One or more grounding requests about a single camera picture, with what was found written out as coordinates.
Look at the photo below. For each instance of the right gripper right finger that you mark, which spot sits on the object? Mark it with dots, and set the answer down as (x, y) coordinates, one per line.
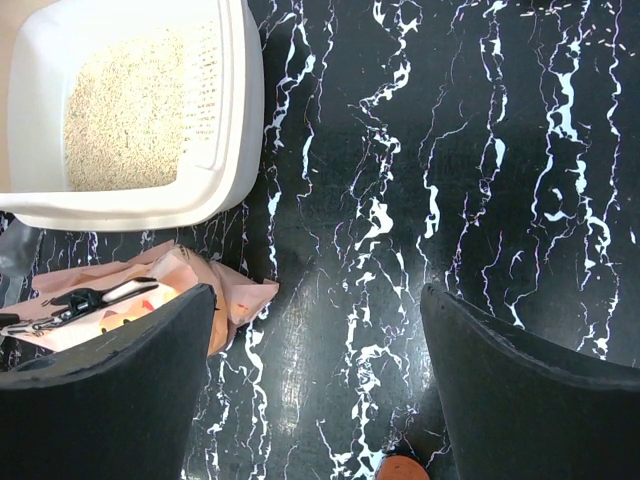
(517, 406)

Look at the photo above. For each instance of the cream plastic litter box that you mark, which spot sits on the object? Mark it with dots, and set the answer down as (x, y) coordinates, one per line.
(128, 115)

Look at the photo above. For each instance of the pink cat litter bag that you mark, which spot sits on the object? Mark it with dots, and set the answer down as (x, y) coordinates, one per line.
(76, 305)

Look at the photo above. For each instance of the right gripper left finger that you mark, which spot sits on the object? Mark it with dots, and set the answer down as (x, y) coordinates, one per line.
(119, 406)

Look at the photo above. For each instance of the black marble pattern mat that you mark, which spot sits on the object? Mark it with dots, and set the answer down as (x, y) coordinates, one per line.
(489, 146)

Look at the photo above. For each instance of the clear plastic scoop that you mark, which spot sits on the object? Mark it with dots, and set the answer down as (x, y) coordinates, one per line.
(19, 245)

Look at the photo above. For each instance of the orange bottle with white cap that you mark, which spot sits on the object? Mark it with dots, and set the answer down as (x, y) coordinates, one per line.
(400, 467)

